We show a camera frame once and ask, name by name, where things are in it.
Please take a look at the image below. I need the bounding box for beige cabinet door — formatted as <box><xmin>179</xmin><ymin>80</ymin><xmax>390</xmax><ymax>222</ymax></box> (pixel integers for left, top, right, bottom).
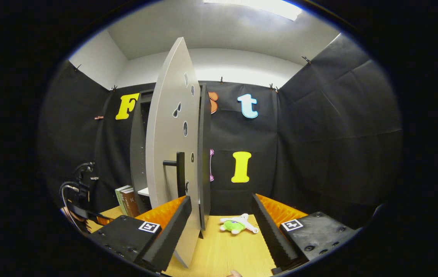
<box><xmin>145</xmin><ymin>37</ymin><xmax>202</xmax><ymax>268</ymax></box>

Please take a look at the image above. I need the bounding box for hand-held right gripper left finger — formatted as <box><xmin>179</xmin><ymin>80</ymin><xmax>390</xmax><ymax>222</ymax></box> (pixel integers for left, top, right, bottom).
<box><xmin>89</xmin><ymin>195</ymin><xmax>193</xmax><ymax>272</ymax></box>

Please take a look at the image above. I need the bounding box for pale green book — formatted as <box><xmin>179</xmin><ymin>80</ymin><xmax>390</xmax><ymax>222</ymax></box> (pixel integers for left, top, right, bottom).
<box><xmin>115</xmin><ymin>185</ymin><xmax>132</xmax><ymax>217</ymax></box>

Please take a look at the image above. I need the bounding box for black backdrop cloth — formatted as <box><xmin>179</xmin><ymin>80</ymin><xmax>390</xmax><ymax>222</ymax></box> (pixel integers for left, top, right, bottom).
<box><xmin>38</xmin><ymin>33</ymin><xmax>403</xmax><ymax>231</ymax></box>

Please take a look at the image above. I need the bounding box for white and green plush toy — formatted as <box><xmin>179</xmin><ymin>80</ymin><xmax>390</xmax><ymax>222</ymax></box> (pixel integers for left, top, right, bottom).
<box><xmin>219</xmin><ymin>213</ymin><xmax>259</xmax><ymax>235</ymax></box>

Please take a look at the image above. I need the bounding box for black cable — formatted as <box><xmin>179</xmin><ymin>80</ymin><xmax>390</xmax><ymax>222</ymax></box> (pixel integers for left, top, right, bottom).
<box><xmin>59</xmin><ymin>181</ymin><xmax>82</xmax><ymax>231</ymax></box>

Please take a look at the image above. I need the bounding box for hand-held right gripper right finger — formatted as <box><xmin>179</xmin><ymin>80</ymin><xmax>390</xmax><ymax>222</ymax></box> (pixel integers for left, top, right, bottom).
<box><xmin>251</xmin><ymin>193</ymin><xmax>358</xmax><ymax>270</ymax></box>

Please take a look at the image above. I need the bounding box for dark grey cabinet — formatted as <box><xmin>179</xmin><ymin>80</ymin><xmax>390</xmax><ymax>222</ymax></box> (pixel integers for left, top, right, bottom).
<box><xmin>129</xmin><ymin>82</ymin><xmax>212</xmax><ymax>232</ymax></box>

